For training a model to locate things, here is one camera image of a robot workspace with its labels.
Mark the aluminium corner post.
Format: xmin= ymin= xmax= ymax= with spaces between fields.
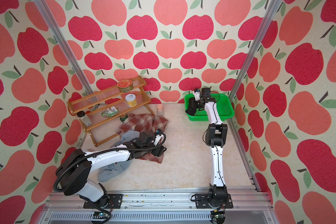
xmin=228 ymin=0 xmax=281 ymax=100
xmin=34 ymin=0 xmax=94 ymax=95

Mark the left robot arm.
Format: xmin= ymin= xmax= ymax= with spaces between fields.
xmin=53 ymin=129 xmax=167 ymax=208

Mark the black skirt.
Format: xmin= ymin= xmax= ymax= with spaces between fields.
xmin=185 ymin=98 xmax=197 ymax=116

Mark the red plaid skirt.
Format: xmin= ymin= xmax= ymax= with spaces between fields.
xmin=116 ymin=114 xmax=168 ymax=163

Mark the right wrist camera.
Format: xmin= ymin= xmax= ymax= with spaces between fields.
xmin=193 ymin=89 xmax=201 ymax=101

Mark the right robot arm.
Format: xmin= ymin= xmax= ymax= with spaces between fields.
xmin=185 ymin=88 xmax=228 ymax=208

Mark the red-lid tin can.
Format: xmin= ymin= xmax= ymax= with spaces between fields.
xmin=117 ymin=79 xmax=133 ymax=93

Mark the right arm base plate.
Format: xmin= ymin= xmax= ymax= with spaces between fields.
xmin=190 ymin=194 xmax=234 ymax=210

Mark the black-cap spice jar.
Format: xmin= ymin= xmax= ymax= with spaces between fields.
xmin=77 ymin=111 xmax=92 ymax=127

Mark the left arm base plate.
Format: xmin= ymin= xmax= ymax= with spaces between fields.
xmin=93 ymin=193 xmax=123 ymax=209

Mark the left aluminium corner post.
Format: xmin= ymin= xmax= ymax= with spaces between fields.
xmin=34 ymin=0 xmax=94 ymax=95

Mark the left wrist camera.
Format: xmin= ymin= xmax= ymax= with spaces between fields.
xmin=154 ymin=129 xmax=164 ymax=146

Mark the right aluminium corner post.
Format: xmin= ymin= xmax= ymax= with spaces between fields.
xmin=228 ymin=0 xmax=281 ymax=100

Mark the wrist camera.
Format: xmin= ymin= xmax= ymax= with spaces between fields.
xmin=154 ymin=129 xmax=164 ymax=146
xmin=193 ymin=89 xmax=201 ymax=101

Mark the green snack packet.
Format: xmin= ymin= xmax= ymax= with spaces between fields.
xmin=101 ymin=106 xmax=119 ymax=118

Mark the pink-cap clear bottle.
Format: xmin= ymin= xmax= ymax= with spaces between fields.
xmin=156 ymin=104 xmax=164 ymax=117

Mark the light denim skirt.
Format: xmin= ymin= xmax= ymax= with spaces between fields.
xmin=97 ymin=130 xmax=142 ymax=183

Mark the wooden two-tier shelf rack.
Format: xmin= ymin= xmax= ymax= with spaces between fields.
xmin=67 ymin=76 xmax=155 ymax=147

